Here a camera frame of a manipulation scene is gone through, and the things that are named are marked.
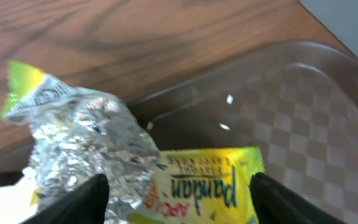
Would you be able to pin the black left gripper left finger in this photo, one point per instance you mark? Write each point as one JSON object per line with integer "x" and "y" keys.
{"x": 84, "y": 205}

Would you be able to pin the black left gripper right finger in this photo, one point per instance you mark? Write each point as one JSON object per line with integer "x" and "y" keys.
{"x": 276, "y": 204}

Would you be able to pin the foil snack wrapper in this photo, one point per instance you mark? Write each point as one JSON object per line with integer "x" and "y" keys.
{"x": 80, "y": 133}

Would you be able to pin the white napkin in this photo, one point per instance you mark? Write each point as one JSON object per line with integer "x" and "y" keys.
{"x": 18, "y": 201}

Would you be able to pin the brown serving tray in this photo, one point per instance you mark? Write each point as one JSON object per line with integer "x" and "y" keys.
{"x": 296, "y": 101}

